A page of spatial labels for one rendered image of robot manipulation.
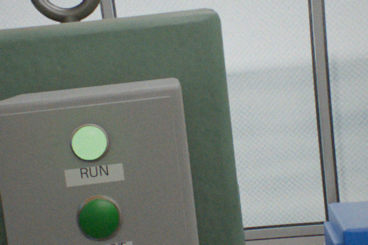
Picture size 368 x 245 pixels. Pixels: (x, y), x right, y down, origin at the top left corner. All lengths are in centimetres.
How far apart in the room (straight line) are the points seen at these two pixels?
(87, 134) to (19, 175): 4
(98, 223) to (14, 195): 5
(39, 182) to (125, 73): 9
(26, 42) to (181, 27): 9
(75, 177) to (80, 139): 2
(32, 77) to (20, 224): 10
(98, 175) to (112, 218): 2
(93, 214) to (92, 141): 4
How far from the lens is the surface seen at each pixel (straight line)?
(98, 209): 30
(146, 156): 30
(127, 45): 35
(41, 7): 47
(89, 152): 29
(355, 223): 105
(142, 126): 30
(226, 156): 36
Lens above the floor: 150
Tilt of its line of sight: 8 degrees down
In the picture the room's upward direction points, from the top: 7 degrees counter-clockwise
